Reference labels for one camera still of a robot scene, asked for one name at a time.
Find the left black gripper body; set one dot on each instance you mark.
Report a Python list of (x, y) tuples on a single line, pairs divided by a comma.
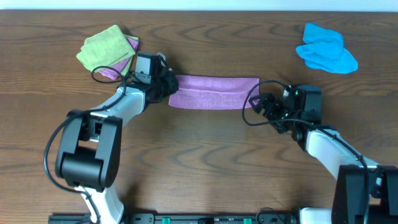
[(170, 83)]

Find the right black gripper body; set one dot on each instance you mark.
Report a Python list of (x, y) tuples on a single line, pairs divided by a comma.
[(288, 114)]

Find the purple microfiber cloth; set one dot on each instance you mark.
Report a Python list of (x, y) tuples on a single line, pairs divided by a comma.
[(213, 93)]

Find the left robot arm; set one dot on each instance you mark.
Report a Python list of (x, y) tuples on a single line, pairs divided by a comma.
[(90, 147)]

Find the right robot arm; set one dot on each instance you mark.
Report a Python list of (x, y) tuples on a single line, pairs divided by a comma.
[(365, 192)]

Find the purple folded cloth in stack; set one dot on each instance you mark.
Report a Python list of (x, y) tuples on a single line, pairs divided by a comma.
[(110, 73)]

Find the bottom green folded cloth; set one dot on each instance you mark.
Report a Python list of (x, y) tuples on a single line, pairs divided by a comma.
[(126, 63)]

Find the green folded cloth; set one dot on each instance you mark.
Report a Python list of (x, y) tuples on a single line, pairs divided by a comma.
[(106, 48), (126, 63)]

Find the top green folded cloth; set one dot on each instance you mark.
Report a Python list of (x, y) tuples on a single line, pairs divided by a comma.
[(106, 48)]

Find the blue microfiber cloth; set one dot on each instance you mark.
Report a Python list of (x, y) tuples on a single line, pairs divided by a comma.
[(324, 49)]

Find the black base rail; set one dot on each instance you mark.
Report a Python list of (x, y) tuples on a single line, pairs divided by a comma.
[(263, 218)]

